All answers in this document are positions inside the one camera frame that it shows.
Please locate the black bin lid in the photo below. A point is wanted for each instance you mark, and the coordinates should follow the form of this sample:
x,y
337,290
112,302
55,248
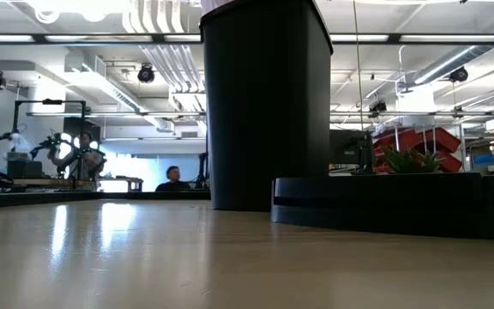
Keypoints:
x,y
393,206

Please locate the black monitor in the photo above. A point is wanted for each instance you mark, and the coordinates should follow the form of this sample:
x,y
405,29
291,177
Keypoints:
x,y
350,150

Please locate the shelf with red bins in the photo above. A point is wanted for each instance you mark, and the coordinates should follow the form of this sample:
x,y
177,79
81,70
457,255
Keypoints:
x,y
418,141

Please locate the black station frame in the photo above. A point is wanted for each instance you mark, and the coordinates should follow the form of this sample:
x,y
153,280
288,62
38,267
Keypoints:
x,y
50,102

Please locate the light blue trash bag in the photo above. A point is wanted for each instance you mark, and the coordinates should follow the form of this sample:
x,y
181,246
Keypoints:
x,y
19,143

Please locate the black plastic trash bin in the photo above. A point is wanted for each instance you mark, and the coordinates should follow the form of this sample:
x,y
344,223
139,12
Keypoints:
x,y
268,107

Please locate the small green potted plant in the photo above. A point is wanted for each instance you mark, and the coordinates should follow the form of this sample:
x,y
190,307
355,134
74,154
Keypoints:
x,y
410,162

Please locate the person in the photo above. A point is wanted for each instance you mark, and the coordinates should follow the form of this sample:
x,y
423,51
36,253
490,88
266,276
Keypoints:
x,y
86,161
173,182

